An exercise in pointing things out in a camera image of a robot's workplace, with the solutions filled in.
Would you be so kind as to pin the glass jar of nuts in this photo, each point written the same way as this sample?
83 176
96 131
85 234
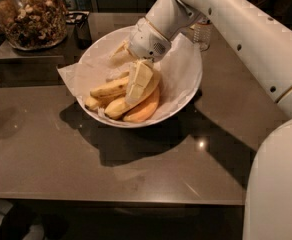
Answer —
31 25

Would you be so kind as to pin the white bowl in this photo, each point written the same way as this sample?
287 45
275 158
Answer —
186 84

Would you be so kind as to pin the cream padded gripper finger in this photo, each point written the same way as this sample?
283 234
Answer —
140 74
121 55

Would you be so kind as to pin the orange mango fruit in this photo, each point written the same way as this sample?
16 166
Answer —
145 109

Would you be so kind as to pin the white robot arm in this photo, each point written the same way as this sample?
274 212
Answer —
265 47

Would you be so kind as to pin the small banana at left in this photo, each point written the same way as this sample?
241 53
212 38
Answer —
92 103

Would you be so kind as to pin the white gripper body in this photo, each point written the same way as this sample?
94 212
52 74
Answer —
147 40

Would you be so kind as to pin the yellow banana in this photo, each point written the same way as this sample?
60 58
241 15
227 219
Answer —
118 108
111 88

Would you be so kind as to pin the clear plastic water bottle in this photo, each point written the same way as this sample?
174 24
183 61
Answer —
202 33

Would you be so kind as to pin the grey raised tray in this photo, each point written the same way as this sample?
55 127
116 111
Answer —
38 67

